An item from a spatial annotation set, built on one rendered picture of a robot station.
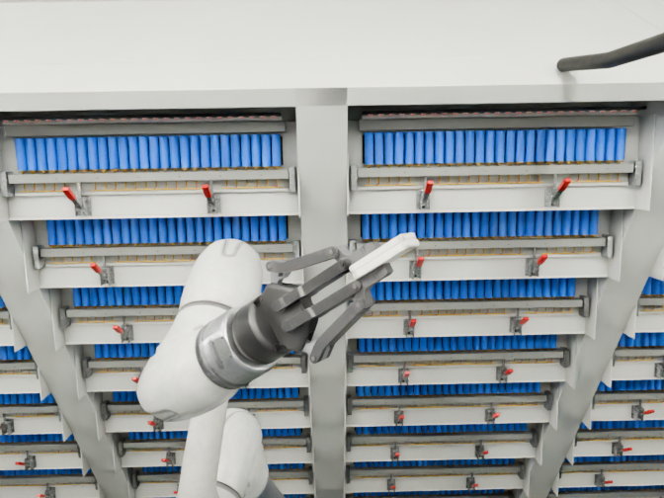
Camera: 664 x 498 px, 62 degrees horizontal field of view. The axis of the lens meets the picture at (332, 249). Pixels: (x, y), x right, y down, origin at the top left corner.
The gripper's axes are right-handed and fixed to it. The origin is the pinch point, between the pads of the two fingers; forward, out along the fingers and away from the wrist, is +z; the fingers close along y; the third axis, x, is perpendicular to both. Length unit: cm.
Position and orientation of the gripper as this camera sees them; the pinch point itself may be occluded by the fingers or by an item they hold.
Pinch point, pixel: (383, 256)
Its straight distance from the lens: 56.5
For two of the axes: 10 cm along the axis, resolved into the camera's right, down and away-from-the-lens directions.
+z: 7.1, -4.8, -5.1
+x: 5.4, -0.9, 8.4
